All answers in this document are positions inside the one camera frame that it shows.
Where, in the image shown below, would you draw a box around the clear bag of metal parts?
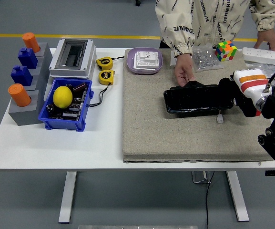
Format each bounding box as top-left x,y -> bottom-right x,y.
192,44 -> 224,73

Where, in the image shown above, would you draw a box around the dark circuit boards in bin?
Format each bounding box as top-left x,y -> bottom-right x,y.
45,88 -> 89,121

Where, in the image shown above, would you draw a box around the grey stepped block holder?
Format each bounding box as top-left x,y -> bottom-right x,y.
8,42 -> 54,126

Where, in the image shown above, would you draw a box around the glossy black panel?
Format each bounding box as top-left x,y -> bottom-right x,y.
163,80 -> 234,115

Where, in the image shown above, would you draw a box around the white wall socket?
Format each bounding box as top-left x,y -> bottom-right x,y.
133,51 -> 160,71

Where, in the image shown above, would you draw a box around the grey electrical box clear window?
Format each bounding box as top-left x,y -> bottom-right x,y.
48,38 -> 97,80

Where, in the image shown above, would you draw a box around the yellow lemon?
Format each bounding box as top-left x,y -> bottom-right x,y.
52,86 -> 73,109

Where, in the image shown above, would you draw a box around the person's right hand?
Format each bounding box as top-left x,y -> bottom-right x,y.
174,53 -> 195,87

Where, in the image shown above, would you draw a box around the black cable under table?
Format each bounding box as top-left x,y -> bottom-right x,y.
205,170 -> 215,229

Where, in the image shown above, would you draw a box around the orange cylinder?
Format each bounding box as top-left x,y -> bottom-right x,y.
22,32 -> 41,53
8,83 -> 32,107

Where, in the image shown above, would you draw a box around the metal bracket under table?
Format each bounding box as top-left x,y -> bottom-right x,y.
191,170 -> 212,184

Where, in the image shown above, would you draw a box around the colourful puzzle cube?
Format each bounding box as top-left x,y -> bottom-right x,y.
214,40 -> 238,62

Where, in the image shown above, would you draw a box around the white table leg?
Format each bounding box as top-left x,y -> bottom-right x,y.
58,171 -> 78,224
225,170 -> 250,222

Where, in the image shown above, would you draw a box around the white power strip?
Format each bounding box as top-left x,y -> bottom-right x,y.
242,47 -> 275,68

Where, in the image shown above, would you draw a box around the dark brown capacitor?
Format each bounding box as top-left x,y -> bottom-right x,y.
72,82 -> 87,93

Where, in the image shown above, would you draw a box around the yellow tape measure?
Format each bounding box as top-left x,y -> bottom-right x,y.
89,70 -> 116,107
95,55 -> 125,71

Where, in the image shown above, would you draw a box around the clear plastic bag of parts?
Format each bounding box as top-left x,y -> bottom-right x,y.
245,61 -> 275,78

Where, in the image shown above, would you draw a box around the person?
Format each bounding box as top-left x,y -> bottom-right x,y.
155,0 -> 275,58

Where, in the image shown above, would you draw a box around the person's left hand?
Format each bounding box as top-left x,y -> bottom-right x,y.
253,30 -> 275,52

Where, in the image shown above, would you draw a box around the grey-brown mat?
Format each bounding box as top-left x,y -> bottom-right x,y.
122,48 -> 275,164

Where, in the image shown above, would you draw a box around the purple tray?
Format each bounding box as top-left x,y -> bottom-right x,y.
126,47 -> 163,75

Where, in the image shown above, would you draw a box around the blue notched block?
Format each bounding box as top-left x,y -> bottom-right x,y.
17,47 -> 39,69
10,65 -> 33,87

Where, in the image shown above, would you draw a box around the blue plastic bin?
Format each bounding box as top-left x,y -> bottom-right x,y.
38,78 -> 94,132

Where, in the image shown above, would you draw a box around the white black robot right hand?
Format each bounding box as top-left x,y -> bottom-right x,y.
231,69 -> 270,106

